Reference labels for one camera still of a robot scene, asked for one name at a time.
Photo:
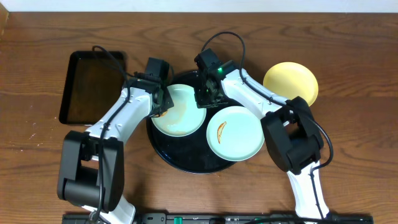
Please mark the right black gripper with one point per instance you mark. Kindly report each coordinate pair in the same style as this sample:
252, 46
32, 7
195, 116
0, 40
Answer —
208, 101

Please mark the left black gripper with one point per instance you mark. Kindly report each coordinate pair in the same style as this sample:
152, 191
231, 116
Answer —
165, 104

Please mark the green and orange sponge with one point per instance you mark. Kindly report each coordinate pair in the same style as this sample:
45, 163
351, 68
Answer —
162, 114

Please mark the light blue plate top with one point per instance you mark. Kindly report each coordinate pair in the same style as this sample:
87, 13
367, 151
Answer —
185, 117

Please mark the light blue plate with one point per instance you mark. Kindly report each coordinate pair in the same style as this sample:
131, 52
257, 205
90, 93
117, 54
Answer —
235, 134
185, 117

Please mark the yellow plate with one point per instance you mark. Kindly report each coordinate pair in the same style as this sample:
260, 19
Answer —
290, 79

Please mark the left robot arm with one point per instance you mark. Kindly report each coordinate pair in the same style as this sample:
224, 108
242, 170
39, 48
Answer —
91, 172

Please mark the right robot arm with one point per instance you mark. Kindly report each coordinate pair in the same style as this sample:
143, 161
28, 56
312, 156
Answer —
282, 105

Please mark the round black serving tray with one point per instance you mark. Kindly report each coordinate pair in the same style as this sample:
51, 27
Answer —
190, 153

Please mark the black rectangular water tray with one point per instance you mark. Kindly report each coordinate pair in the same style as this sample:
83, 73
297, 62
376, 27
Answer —
92, 86

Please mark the light blue plate right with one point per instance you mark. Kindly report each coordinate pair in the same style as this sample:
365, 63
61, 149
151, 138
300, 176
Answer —
235, 134

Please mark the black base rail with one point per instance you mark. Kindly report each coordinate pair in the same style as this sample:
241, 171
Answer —
162, 218

